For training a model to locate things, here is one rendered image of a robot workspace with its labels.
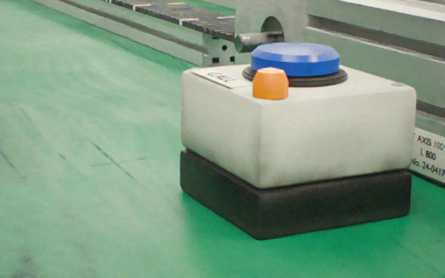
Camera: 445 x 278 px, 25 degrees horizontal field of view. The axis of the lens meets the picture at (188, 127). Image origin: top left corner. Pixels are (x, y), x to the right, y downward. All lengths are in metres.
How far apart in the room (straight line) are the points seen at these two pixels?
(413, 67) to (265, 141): 0.13
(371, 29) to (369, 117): 0.13
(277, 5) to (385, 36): 0.10
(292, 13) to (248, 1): 0.06
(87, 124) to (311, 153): 0.23
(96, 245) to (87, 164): 0.12
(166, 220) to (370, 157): 0.09
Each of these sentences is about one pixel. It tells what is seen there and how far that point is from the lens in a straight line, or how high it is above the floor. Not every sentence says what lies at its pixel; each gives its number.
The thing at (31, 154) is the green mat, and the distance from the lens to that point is 0.55.
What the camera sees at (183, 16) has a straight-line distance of 0.84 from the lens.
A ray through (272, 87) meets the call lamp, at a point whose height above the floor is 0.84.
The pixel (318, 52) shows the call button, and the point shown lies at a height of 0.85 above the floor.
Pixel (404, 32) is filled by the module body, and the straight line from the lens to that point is 0.52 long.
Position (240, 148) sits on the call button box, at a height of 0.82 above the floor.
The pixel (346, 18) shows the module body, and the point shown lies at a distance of 0.56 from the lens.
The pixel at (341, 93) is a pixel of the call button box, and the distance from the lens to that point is 0.43.
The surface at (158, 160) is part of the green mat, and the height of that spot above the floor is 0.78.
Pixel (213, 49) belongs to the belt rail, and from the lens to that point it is 0.80.
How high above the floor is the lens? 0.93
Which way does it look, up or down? 14 degrees down
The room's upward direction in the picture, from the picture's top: straight up
